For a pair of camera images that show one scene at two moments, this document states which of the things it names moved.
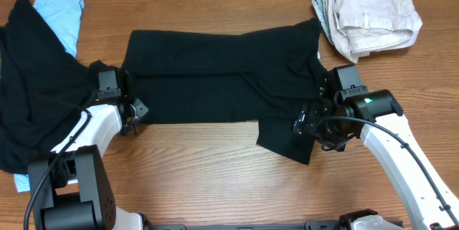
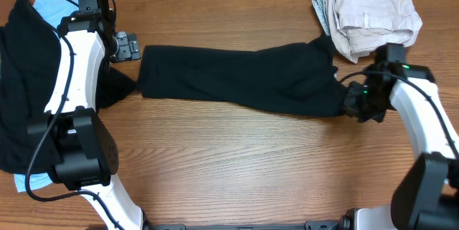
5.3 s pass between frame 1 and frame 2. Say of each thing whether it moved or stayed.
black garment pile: stayed
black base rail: stayed
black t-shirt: moved
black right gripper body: moved
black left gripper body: moved
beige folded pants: stayed
